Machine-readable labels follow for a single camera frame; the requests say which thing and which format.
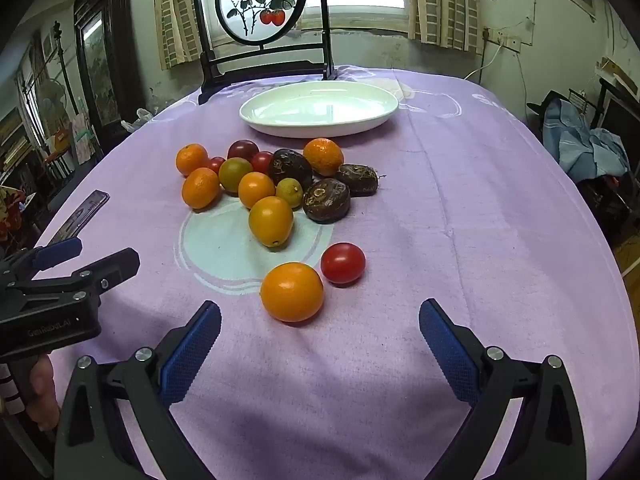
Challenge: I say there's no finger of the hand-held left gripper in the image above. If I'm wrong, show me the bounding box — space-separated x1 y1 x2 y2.
0 238 83 286
10 247 141 311

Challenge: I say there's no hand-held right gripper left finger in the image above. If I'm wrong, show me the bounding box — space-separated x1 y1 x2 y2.
52 301 222 480

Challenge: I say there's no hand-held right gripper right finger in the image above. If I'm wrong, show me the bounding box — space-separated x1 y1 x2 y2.
419 298 588 480

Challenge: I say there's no green orange tomato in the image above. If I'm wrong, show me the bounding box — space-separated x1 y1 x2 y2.
218 157 254 196

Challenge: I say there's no yellow oval kumquat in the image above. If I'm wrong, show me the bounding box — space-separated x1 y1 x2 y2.
248 196 295 248

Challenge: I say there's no dark red tomato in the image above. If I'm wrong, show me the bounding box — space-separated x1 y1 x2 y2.
227 139 260 162

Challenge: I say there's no small green yellow citrus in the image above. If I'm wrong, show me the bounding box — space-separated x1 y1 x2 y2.
276 178 304 209

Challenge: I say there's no dark purple passion fruit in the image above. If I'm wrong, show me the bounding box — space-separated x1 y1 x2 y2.
334 163 379 197
268 148 314 191
302 178 351 224

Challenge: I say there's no white oval plate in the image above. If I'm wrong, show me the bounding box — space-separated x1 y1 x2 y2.
239 80 399 139

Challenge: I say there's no person's left hand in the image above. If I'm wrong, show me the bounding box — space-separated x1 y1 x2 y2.
25 354 63 433

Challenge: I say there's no dark smartphone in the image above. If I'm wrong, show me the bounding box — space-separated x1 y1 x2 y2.
47 190 111 247

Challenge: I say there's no purple printed tablecloth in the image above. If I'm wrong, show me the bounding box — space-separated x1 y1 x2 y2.
30 64 628 480

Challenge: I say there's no white plastic bag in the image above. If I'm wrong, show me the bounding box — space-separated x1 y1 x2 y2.
121 108 154 133

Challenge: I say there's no white standing fan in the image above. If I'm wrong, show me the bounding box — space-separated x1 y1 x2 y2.
35 80 71 116

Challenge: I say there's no dark wooden framed cabinet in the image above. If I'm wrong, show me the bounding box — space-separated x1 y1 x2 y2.
73 0 133 133

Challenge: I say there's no black pole stand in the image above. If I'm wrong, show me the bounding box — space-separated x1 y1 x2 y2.
52 21 81 116

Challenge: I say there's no light blue cloth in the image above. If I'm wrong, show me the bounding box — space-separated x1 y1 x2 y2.
542 99 631 181

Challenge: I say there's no beige checked curtain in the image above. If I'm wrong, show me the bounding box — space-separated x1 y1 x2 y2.
152 0 203 71
407 0 483 53

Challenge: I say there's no black hat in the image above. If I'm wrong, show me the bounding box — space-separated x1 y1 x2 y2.
526 90 568 121

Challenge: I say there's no white power cable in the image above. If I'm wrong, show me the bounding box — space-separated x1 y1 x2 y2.
465 42 503 83

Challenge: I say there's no white wall socket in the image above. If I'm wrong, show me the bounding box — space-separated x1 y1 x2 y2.
484 27 522 53

